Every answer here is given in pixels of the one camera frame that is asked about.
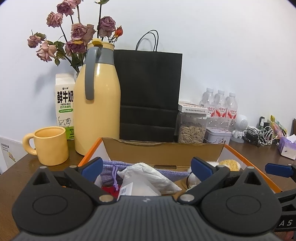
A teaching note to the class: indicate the white paper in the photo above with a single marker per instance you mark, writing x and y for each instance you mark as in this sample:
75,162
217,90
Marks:
148,176

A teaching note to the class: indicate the white wall panel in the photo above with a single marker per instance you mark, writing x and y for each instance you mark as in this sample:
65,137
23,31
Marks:
11,153

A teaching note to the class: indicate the clear plastic bottle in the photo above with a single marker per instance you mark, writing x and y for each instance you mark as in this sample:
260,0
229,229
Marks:
141,188

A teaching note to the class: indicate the flat white carton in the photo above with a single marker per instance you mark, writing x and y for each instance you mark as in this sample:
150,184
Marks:
192,107

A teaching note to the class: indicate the yellow thermos jug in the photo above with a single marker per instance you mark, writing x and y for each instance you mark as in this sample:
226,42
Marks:
101,111

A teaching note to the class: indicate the colourful snack packet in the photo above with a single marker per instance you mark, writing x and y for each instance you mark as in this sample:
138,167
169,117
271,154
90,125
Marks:
278,126

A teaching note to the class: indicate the purple tissue box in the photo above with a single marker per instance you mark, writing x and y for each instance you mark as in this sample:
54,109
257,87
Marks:
288,147

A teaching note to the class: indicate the red artificial rose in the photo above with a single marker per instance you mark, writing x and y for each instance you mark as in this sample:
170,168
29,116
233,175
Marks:
109,191

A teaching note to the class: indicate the yellow white plush toy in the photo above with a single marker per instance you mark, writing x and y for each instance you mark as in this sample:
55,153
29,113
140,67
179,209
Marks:
229,165

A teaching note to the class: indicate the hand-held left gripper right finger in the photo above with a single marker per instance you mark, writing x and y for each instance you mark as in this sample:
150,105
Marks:
203,169

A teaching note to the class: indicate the pale printed tin box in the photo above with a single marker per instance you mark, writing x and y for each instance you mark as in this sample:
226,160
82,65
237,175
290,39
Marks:
217,136

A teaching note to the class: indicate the black upright adapter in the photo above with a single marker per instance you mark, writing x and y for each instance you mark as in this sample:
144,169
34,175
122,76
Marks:
261,121

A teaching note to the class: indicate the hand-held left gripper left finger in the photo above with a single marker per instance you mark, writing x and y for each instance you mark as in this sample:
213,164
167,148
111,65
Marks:
93,168

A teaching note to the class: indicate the clear seed container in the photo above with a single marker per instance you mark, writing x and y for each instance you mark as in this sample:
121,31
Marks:
192,132

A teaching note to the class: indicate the white robot figure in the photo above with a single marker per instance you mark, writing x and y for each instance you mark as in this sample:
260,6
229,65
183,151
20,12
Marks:
240,122

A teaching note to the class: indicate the dried pink rose bouquet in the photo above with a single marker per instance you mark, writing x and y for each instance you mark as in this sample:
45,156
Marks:
79,30

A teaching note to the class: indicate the yellow ceramic mug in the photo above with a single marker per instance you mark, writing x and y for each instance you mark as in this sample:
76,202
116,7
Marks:
52,146

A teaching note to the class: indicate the purple knit pouch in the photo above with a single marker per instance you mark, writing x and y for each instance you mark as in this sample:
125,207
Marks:
107,169

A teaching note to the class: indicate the red cardboard box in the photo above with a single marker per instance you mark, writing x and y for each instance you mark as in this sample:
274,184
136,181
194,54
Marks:
161,150

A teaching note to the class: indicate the white green milk carton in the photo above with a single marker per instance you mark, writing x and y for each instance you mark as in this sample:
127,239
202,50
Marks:
64,104

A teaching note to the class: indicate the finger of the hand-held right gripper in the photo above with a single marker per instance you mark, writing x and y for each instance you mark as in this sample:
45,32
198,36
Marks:
289,197
277,169

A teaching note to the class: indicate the black paper bag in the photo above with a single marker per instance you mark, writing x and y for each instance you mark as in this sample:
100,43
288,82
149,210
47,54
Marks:
148,92

